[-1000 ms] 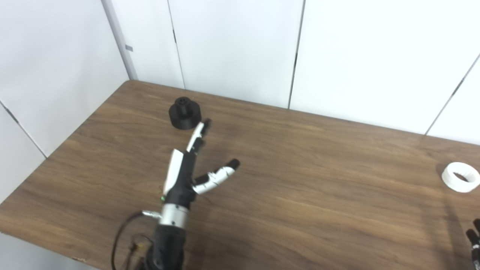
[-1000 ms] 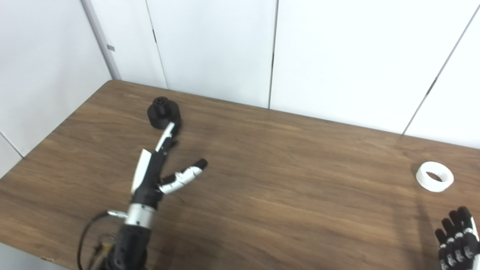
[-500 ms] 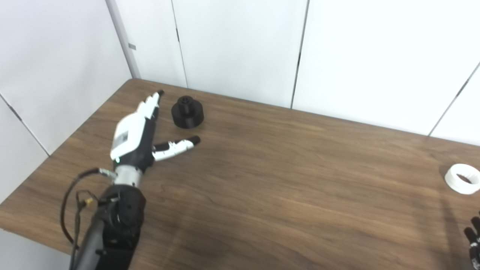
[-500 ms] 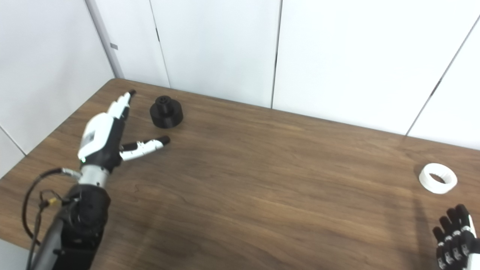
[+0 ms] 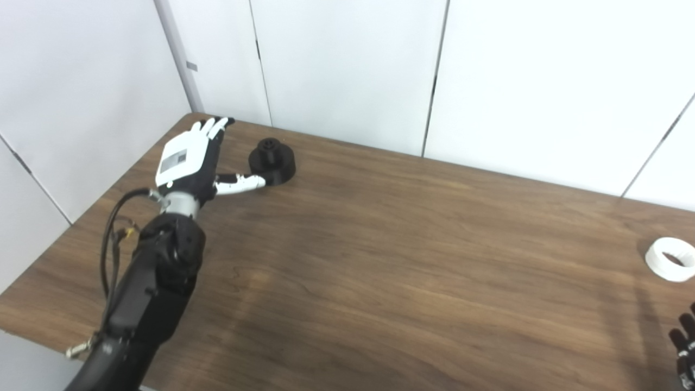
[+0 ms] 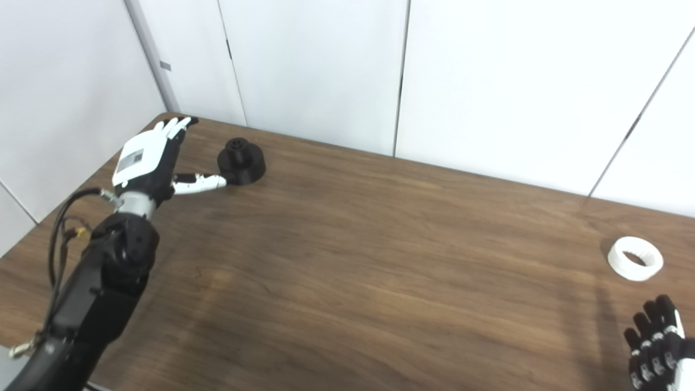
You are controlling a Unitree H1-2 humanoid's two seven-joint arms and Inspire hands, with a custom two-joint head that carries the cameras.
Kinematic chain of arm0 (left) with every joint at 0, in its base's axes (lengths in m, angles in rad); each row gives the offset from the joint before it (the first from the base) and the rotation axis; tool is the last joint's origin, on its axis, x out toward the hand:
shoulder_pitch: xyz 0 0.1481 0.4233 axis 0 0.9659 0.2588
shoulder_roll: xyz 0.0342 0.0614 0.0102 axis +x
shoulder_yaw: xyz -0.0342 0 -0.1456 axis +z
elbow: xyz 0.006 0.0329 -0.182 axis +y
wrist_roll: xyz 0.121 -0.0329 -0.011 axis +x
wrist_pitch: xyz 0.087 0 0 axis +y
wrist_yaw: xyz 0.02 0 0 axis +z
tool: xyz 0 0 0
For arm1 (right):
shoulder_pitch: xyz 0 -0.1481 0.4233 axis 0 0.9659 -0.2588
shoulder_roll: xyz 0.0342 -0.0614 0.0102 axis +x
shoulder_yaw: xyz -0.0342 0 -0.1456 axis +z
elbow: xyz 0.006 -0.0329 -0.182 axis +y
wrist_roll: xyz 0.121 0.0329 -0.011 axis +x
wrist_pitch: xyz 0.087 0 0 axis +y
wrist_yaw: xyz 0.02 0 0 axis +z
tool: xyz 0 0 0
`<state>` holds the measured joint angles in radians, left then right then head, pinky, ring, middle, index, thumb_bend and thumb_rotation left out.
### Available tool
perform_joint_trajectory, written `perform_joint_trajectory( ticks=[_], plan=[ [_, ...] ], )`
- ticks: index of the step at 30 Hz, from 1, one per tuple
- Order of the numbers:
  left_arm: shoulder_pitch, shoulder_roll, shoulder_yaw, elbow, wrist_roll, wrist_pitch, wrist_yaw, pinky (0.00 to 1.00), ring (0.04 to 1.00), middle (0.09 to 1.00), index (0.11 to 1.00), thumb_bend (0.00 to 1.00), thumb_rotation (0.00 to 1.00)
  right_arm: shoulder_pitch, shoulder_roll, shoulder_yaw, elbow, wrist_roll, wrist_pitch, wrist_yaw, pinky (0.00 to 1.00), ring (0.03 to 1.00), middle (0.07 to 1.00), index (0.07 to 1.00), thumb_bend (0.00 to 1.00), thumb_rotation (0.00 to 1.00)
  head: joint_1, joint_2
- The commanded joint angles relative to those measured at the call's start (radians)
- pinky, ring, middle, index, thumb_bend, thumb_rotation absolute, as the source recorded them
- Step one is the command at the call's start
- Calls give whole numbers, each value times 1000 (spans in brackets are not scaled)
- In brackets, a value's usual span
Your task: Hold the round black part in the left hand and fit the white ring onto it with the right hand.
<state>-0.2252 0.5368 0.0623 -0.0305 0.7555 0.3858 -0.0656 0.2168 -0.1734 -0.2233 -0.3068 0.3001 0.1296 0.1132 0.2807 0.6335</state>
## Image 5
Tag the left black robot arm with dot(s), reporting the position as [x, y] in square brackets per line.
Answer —
[155, 288]

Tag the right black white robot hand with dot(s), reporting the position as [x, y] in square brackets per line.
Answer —
[688, 347]

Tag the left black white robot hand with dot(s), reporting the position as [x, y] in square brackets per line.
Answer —
[182, 157]

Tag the gray wall corner post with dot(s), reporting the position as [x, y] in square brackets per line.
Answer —
[182, 60]

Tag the round black plastic part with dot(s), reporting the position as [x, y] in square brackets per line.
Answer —
[279, 165]

